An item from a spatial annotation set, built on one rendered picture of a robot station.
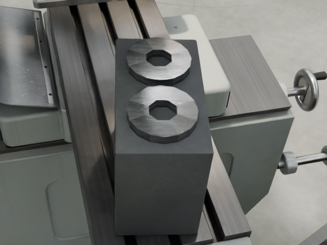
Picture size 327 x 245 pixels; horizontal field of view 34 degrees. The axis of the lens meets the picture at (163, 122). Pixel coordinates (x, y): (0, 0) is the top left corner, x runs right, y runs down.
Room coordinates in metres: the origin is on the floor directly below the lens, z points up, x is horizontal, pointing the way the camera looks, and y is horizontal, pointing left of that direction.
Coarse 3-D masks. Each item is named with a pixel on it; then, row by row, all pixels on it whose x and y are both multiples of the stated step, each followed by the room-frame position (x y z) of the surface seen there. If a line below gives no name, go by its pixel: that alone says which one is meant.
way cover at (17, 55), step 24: (0, 24) 0.93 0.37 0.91; (24, 24) 0.96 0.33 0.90; (0, 48) 0.85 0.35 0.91; (24, 48) 0.87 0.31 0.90; (0, 72) 0.77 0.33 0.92; (24, 72) 0.80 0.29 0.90; (48, 72) 0.82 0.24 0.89; (0, 96) 0.71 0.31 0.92; (24, 96) 0.73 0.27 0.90; (48, 96) 0.75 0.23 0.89
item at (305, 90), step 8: (304, 72) 1.10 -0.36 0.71; (320, 72) 1.09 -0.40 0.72; (296, 80) 1.12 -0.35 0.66; (304, 80) 1.10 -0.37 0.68; (312, 80) 1.06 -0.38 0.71; (288, 88) 1.07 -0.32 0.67; (296, 88) 1.07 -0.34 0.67; (304, 88) 1.08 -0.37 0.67; (312, 88) 1.05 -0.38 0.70; (288, 96) 1.06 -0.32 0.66; (296, 96) 1.10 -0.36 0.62; (304, 96) 1.07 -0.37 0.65; (312, 96) 1.04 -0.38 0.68; (304, 104) 1.06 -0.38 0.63; (312, 104) 1.03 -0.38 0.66
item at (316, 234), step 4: (320, 228) 0.82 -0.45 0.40; (324, 228) 0.82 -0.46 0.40; (316, 232) 0.81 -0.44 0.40; (320, 232) 0.81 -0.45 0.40; (324, 232) 0.81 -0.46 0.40; (308, 236) 0.79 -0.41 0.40; (312, 236) 0.79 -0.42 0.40; (316, 236) 0.79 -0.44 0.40; (320, 236) 0.80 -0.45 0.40; (324, 236) 0.80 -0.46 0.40; (304, 240) 0.78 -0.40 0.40; (308, 240) 0.78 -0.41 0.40; (312, 240) 0.78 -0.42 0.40; (316, 240) 0.78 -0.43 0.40; (320, 240) 0.78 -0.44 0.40; (324, 240) 0.78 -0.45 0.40; (300, 244) 0.77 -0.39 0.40; (304, 244) 0.77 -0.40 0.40; (308, 244) 0.77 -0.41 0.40; (312, 244) 0.77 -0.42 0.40; (316, 244) 0.77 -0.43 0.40
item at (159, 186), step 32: (128, 64) 0.55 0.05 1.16; (160, 64) 0.58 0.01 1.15; (192, 64) 0.58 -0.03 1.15; (128, 96) 0.51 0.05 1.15; (160, 96) 0.50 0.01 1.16; (192, 96) 0.52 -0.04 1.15; (128, 128) 0.45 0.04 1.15; (160, 128) 0.44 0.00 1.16; (192, 128) 0.45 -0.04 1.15; (128, 160) 0.41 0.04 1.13; (160, 160) 0.41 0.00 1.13; (192, 160) 0.42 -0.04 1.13; (128, 192) 0.41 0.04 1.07; (160, 192) 0.41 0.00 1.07; (192, 192) 0.42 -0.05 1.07; (128, 224) 0.41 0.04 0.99; (160, 224) 0.42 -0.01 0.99; (192, 224) 0.42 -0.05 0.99
